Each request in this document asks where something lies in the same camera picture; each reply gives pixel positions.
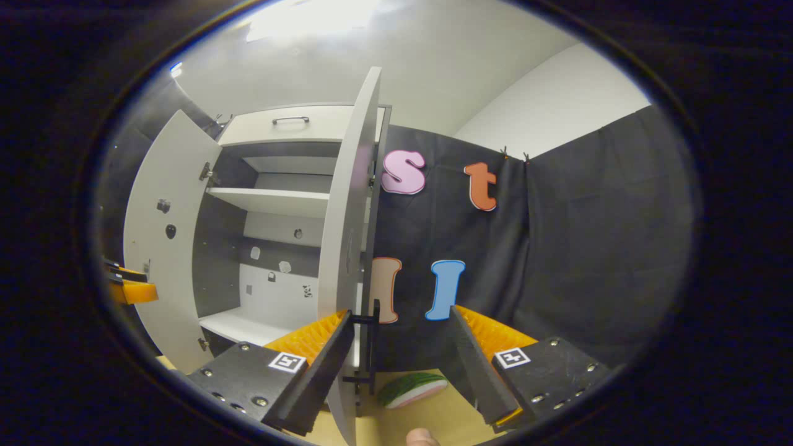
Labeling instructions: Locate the white cabinet door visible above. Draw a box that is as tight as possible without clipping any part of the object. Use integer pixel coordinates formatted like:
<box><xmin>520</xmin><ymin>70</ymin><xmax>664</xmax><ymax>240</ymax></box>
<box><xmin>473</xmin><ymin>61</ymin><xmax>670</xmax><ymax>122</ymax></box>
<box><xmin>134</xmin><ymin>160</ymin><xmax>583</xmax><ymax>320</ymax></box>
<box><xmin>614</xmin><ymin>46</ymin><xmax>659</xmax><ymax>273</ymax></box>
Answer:
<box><xmin>317</xmin><ymin>67</ymin><xmax>383</xmax><ymax>446</ymax></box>
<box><xmin>123</xmin><ymin>110</ymin><xmax>222</xmax><ymax>374</ymax></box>

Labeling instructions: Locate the watermelon slice toy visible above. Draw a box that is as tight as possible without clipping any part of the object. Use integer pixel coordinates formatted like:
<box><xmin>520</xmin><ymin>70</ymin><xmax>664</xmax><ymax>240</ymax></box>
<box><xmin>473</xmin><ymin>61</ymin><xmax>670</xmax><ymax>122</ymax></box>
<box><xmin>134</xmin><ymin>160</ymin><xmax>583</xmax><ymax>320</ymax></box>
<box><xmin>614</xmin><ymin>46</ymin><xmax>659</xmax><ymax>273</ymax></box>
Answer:
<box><xmin>379</xmin><ymin>372</ymin><xmax>449</xmax><ymax>409</ymax></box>

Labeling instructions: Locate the ceiling light panel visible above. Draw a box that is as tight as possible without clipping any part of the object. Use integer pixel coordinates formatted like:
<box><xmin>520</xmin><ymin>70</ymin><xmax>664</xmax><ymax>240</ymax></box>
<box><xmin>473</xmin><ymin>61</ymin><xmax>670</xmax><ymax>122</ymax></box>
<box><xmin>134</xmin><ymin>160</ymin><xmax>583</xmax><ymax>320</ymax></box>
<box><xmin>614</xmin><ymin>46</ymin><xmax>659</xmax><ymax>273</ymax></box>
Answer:
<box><xmin>245</xmin><ymin>0</ymin><xmax>379</xmax><ymax>41</ymax></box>

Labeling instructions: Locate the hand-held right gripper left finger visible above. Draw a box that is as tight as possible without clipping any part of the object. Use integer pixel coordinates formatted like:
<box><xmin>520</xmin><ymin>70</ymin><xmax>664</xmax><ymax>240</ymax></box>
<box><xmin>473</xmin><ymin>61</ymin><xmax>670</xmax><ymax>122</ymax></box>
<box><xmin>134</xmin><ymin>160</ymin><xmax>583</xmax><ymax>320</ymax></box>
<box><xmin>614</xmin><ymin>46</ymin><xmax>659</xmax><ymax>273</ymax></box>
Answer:
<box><xmin>185</xmin><ymin>310</ymin><xmax>355</xmax><ymax>436</ymax></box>

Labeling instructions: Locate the black door handle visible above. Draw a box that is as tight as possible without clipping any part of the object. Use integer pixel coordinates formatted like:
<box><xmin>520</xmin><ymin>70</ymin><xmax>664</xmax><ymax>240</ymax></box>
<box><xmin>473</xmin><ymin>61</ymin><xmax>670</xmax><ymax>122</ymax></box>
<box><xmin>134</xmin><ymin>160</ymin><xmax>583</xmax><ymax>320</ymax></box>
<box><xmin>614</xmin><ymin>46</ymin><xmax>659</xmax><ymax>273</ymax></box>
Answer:
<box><xmin>343</xmin><ymin>299</ymin><xmax>380</xmax><ymax>395</ymax></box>

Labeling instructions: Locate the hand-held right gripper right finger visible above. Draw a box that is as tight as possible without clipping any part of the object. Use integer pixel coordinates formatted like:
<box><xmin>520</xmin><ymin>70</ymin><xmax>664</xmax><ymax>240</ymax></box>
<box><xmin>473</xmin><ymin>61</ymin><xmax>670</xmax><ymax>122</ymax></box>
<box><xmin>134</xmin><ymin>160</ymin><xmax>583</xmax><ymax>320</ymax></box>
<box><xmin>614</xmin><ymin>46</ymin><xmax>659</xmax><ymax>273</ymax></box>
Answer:
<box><xmin>450</xmin><ymin>305</ymin><xmax>615</xmax><ymax>433</ymax></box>

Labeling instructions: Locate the white drawer front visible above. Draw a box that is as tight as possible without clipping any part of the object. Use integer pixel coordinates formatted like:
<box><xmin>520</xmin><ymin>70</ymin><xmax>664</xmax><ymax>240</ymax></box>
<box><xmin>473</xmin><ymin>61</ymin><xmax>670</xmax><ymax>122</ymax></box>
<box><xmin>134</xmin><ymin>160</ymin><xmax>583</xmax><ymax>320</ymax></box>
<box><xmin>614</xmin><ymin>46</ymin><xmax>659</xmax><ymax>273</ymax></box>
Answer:
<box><xmin>217</xmin><ymin>104</ymin><xmax>388</xmax><ymax>146</ymax></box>

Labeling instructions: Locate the wide white cabinet shelf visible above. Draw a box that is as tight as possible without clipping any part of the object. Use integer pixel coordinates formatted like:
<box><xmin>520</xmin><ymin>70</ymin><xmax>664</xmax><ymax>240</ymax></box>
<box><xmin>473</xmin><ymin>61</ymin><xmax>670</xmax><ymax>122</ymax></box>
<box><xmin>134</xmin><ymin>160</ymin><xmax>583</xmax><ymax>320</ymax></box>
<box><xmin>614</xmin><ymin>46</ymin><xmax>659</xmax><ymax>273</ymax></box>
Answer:
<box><xmin>206</xmin><ymin>188</ymin><xmax>330</xmax><ymax>219</ymax></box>

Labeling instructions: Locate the white and grey cabinet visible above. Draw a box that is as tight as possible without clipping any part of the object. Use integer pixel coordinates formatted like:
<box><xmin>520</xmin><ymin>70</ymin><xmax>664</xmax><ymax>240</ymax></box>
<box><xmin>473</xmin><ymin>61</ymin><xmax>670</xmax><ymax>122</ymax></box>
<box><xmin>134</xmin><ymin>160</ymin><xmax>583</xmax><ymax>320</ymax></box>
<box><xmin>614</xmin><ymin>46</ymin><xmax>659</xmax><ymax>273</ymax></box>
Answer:
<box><xmin>192</xmin><ymin>104</ymin><xmax>392</xmax><ymax>397</ymax></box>

